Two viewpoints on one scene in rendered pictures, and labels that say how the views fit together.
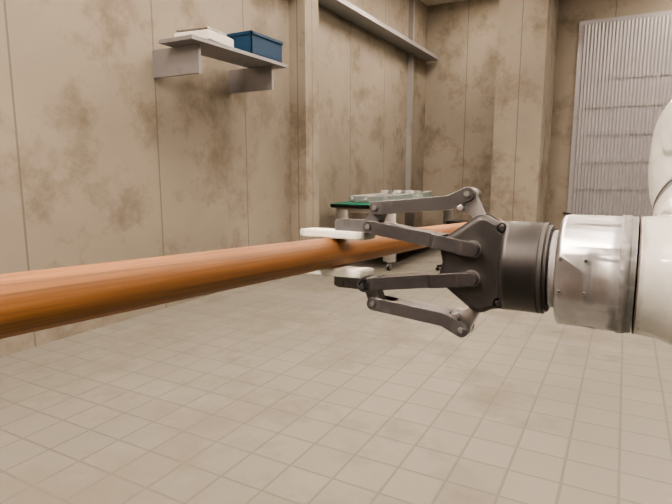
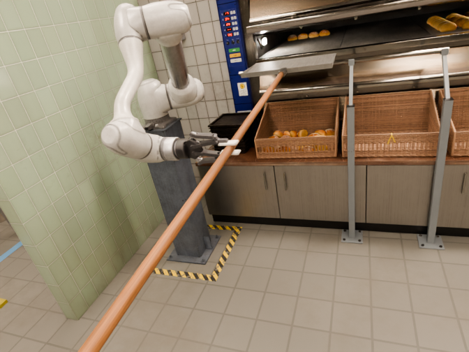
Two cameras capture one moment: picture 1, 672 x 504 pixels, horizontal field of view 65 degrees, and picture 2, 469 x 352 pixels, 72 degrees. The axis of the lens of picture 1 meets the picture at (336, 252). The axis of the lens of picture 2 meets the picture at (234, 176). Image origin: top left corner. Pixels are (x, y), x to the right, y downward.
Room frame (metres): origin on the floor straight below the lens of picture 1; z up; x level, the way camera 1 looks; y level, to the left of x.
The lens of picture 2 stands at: (1.58, -0.09, 1.55)
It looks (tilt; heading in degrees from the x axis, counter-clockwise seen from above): 27 degrees down; 175
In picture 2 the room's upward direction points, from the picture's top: 11 degrees counter-clockwise
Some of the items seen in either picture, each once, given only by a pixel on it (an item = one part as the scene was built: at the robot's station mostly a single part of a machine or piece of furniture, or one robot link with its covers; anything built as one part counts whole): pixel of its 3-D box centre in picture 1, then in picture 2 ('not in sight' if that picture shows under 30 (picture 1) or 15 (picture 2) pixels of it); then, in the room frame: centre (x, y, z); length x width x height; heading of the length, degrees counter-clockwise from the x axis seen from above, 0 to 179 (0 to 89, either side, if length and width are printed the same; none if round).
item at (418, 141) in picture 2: not in sight; (387, 123); (-0.31, 1.14, 0.72); 0.56 x 0.49 x 0.28; 60
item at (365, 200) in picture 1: (401, 223); not in sight; (7.56, -0.94, 0.47); 2.57 x 0.97 x 0.93; 151
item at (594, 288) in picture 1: (591, 271); (172, 149); (0.41, -0.20, 1.13); 0.09 x 0.06 x 0.09; 151
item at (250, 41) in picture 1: (252, 49); not in sight; (5.10, 0.77, 2.32); 0.49 x 0.36 x 0.19; 151
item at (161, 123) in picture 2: not in sight; (155, 121); (-0.43, -0.34, 1.03); 0.22 x 0.18 x 0.06; 151
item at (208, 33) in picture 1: (204, 39); not in sight; (4.54, 1.08, 2.28); 0.39 x 0.37 x 0.10; 151
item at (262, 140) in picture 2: not in sight; (298, 127); (-0.60, 0.62, 0.72); 0.56 x 0.49 x 0.28; 62
